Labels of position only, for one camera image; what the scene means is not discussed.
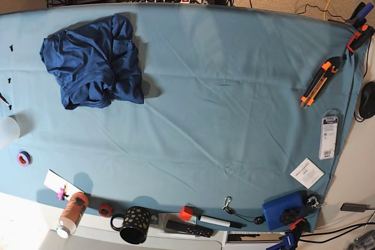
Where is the orange black utility knife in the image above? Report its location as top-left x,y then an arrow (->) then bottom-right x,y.
300,56 -> 342,108

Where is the white black marker pen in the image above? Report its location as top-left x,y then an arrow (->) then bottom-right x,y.
197,215 -> 245,229

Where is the blue orange clamp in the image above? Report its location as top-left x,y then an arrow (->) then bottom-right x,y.
267,218 -> 309,250

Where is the black computer mouse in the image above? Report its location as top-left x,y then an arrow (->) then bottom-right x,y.
359,81 -> 375,119

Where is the purple tape roll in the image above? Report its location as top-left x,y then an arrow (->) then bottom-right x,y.
17,151 -> 32,166

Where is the pink small clip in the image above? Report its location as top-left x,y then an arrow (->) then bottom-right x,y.
56,185 -> 69,201

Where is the dark blue t-shirt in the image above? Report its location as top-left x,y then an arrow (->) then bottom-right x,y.
40,14 -> 144,110

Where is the red orange cube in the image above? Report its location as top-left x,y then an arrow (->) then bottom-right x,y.
179,206 -> 193,221

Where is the translucent plastic cup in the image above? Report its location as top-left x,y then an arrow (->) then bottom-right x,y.
0,117 -> 21,149

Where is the packaged bit set blister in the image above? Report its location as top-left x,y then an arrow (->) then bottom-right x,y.
318,109 -> 339,160

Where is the blue plastic case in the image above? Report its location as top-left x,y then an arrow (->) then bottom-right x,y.
262,190 -> 307,231

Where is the red tape roll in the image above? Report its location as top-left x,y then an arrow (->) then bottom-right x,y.
98,204 -> 113,218

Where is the black power adapter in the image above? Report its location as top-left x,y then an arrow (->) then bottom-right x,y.
340,203 -> 369,213

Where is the orange plastic bottle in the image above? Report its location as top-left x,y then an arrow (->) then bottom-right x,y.
56,192 -> 88,239

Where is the carabiner with black lanyard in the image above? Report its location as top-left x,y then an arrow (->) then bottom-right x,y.
222,196 -> 266,225

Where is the black remote control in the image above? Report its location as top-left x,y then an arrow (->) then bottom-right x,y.
165,220 -> 214,238

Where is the white square paper leaflet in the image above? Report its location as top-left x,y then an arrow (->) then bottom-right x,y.
290,158 -> 324,189

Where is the black mug gold pattern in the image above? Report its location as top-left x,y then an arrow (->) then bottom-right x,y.
110,206 -> 151,245

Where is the white paper card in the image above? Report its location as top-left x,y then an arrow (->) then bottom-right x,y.
43,170 -> 76,196

